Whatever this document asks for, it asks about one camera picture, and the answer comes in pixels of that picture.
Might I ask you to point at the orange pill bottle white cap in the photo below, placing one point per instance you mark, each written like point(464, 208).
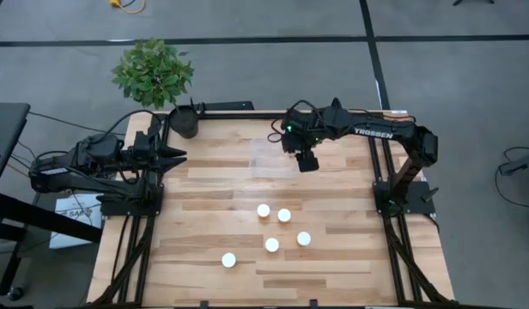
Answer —
point(303, 238)
point(229, 260)
point(284, 215)
point(271, 244)
point(263, 210)

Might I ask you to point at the white paper sign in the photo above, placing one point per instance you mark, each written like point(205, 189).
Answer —
point(75, 232)

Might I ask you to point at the dark round plant pot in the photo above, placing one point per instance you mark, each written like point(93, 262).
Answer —
point(184, 123)

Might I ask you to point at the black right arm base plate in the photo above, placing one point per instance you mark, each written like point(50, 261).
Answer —
point(419, 197)

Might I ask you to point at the grey floor stand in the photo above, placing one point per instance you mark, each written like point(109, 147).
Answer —
point(522, 165)

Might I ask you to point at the black aluminium frame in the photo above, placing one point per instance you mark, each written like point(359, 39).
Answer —
point(238, 115)

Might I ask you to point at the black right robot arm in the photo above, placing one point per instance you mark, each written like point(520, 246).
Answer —
point(376, 131)

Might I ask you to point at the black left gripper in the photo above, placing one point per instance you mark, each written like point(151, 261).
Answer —
point(146, 154)

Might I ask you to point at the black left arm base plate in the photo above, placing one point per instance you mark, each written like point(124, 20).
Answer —
point(118, 208)

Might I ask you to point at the green leafy plant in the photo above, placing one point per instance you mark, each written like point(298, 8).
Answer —
point(153, 73)

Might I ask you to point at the clear plastic basket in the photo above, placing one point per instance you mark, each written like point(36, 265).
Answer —
point(269, 159)

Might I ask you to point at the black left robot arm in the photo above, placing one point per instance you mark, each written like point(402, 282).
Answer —
point(75, 165)

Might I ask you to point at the black desk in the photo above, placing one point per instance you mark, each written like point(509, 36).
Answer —
point(7, 129)

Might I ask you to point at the black rectangular box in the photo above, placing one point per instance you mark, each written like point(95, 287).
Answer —
point(230, 105)

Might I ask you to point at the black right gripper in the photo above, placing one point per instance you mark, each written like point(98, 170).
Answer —
point(308, 162)

